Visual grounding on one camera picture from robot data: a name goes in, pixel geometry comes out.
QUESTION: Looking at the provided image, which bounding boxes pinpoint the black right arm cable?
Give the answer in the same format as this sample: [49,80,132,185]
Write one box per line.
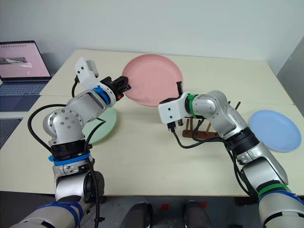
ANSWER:
[167,122,259,198]

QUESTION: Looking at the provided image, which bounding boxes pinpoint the grey perforated panel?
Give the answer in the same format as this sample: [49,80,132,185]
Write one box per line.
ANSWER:
[0,117,22,150]

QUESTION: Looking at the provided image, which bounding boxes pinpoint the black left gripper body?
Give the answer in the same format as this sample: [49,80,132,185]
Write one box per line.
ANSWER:
[100,76,124,101]

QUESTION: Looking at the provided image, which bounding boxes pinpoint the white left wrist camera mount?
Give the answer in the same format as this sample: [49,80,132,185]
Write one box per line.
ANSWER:
[75,57,105,90]

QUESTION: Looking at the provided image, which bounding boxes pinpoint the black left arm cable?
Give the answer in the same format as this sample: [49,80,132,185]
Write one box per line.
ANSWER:
[27,75,106,228]

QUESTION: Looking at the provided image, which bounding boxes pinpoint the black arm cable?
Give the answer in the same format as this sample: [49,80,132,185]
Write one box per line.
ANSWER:
[167,122,259,198]
[27,75,106,228]

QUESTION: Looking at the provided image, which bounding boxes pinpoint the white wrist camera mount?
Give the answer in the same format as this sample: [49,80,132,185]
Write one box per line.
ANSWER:
[158,93,189,124]
[75,57,105,90]

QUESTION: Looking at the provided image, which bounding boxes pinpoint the pink round plate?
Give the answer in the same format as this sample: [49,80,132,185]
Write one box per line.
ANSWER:
[122,54,184,107]

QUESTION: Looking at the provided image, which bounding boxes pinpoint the green round plate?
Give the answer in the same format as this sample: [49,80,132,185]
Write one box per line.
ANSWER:
[82,106,117,145]

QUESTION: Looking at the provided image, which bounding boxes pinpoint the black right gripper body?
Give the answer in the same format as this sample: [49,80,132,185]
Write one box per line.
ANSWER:
[159,96,179,105]

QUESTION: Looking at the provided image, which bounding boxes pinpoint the dark rounded shape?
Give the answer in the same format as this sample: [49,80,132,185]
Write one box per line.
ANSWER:
[184,200,212,228]
[123,201,154,228]

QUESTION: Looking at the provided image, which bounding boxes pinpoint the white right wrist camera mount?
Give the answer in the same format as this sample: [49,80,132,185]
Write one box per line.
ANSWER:
[158,93,189,124]

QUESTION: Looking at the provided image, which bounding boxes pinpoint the blue round plate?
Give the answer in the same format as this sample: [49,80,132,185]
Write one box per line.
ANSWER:
[248,109,301,152]

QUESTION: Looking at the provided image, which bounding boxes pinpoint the wooden dish rack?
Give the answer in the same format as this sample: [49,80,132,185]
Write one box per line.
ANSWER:
[182,101,242,141]

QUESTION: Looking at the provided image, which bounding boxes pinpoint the grey partition panel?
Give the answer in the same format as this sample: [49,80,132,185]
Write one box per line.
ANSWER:
[276,35,304,108]

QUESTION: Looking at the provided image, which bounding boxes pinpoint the open grey laptop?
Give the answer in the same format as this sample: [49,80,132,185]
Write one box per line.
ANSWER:
[0,40,53,112]

